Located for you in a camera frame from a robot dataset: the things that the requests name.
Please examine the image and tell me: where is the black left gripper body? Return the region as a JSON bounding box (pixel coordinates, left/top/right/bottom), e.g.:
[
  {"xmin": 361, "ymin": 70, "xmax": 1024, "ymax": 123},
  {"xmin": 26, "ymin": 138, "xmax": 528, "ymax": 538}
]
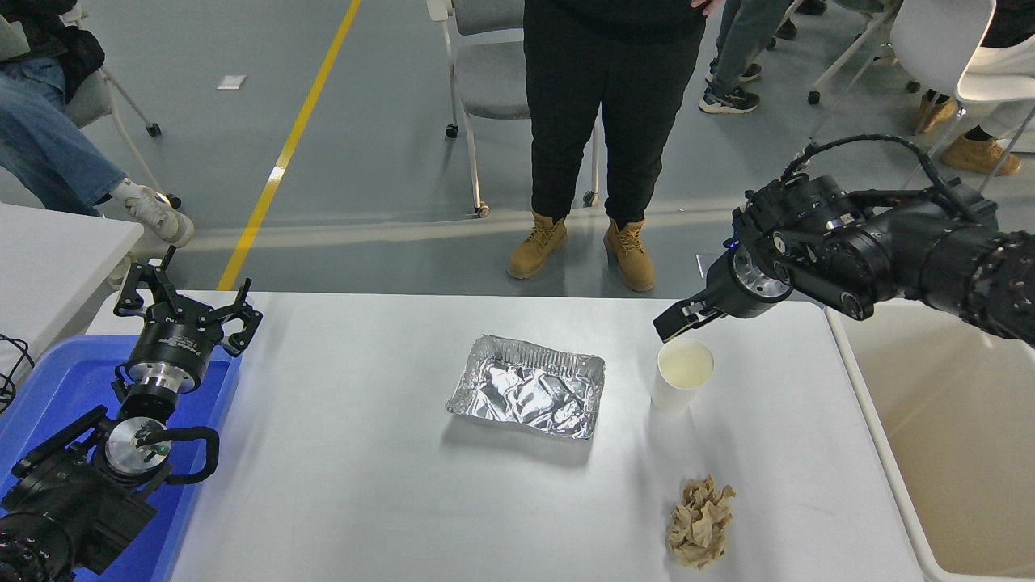
[{"xmin": 128, "ymin": 314, "xmax": 219, "ymax": 377}]

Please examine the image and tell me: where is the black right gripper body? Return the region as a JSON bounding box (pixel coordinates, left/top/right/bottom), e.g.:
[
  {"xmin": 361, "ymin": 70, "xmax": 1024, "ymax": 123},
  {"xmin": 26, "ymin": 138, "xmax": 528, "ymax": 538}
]
[{"xmin": 706, "ymin": 247, "xmax": 765, "ymax": 318}]

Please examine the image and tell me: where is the white paper cup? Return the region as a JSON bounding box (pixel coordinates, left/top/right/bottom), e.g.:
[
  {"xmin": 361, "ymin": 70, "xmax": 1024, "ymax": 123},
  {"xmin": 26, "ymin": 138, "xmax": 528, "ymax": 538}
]
[{"xmin": 650, "ymin": 339, "xmax": 714, "ymax": 417}]

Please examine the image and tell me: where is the silver foil tray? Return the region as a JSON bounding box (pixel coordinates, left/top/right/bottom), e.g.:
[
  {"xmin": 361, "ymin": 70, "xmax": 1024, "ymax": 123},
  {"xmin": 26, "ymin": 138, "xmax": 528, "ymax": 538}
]
[{"xmin": 445, "ymin": 335, "xmax": 606, "ymax": 441}]

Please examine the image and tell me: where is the tan paper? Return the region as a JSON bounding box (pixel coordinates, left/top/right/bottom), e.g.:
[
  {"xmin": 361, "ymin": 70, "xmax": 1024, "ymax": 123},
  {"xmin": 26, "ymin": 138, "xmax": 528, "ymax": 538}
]
[{"xmin": 665, "ymin": 474, "xmax": 736, "ymax": 569}]

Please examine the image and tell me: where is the grey tablet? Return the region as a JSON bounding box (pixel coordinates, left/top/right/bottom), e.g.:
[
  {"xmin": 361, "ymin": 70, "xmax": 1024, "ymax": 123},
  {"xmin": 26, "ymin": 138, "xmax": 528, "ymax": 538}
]
[{"xmin": 0, "ymin": 16, "xmax": 32, "ymax": 61}]

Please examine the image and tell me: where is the blue plastic tray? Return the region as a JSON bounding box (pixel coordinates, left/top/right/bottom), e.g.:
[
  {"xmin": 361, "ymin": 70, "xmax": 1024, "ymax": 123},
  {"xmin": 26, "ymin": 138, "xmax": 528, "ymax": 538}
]
[{"xmin": 0, "ymin": 335, "xmax": 243, "ymax": 582}]

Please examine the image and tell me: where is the white side table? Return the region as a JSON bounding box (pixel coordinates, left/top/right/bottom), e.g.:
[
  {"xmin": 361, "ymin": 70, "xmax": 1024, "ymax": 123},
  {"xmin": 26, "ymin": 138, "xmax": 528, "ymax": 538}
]
[{"xmin": 0, "ymin": 204, "xmax": 144, "ymax": 381}]

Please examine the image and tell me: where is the seated person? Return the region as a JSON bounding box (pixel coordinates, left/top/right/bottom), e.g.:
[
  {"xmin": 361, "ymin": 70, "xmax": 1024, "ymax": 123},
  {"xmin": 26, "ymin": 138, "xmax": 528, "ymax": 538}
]
[
  {"xmin": 0, "ymin": 0, "xmax": 195, "ymax": 288},
  {"xmin": 914, "ymin": 0, "xmax": 1035, "ymax": 177}
]

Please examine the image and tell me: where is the grey wheeled chair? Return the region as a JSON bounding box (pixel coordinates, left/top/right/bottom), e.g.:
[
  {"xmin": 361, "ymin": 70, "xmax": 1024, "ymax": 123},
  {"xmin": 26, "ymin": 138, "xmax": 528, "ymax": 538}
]
[{"xmin": 61, "ymin": 0, "xmax": 182, "ymax": 209}]

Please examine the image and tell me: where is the white-legged castor chair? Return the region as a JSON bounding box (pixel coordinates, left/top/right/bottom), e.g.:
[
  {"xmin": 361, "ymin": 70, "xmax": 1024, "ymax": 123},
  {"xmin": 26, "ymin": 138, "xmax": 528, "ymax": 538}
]
[{"xmin": 807, "ymin": 0, "xmax": 898, "ymax": 104}]

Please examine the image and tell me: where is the standing person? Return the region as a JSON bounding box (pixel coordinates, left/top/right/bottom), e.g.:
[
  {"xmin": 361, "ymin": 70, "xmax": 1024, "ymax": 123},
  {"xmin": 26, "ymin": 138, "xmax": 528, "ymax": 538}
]
[{"xmin": 508, "ymin": 0, "xmax": 723, "ymax": 293}]

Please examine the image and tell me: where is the large pale plastic bin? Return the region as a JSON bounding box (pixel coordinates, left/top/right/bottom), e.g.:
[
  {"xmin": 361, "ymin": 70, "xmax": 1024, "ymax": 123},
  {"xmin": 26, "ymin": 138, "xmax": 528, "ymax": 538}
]
[{"xmin": 825, "ymin": 303, "xmax": 1035, "ymax": 582}]

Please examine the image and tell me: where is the grey padded white-framed chair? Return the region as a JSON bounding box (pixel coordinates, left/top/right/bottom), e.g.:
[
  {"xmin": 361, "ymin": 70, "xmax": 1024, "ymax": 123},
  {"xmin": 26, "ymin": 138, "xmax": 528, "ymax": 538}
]
[{"xmin": 427, "ymin": 0, "xmax": 601, "ymax": 219}]

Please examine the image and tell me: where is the white shell chair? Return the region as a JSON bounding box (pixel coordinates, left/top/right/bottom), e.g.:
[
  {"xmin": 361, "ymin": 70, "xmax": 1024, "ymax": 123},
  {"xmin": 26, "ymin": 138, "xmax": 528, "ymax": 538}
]
[{"xmin": 809, "ymin": 0, "xmax": 1035, "ymax": 199}]

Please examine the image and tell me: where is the black cable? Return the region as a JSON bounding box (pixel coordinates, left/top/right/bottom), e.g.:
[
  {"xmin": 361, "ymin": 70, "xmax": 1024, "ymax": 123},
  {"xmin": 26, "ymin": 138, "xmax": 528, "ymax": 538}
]
[{"xmin": 0, "ymin": 334, "xmax": 35, "ymax": 415}]

